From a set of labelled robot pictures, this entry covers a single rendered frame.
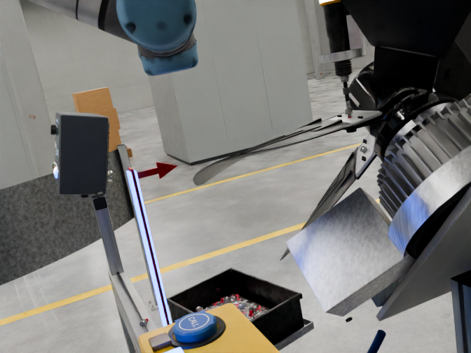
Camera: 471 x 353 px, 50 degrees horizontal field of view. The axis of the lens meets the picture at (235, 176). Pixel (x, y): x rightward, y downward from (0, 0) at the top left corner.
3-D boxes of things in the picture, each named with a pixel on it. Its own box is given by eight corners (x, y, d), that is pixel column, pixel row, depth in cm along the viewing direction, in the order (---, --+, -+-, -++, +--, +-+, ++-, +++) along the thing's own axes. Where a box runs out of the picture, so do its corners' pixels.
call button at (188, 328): (224, 338, 45) (221, 321, 45) (182, 354, 44) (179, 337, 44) (210, 320, 49) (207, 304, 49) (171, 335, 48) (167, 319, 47)
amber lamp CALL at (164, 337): (172, 345, 45) (171, 340, 45) (153, 353, 44) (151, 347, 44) (167, 337, 47) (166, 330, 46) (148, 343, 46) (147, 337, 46)
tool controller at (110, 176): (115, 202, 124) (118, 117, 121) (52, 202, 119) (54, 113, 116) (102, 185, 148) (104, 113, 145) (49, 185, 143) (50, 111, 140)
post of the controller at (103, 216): (124, 272, 122) (104, 195, 118) (111, 276, 121) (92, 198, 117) (122, 268, 125) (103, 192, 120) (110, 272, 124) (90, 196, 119)
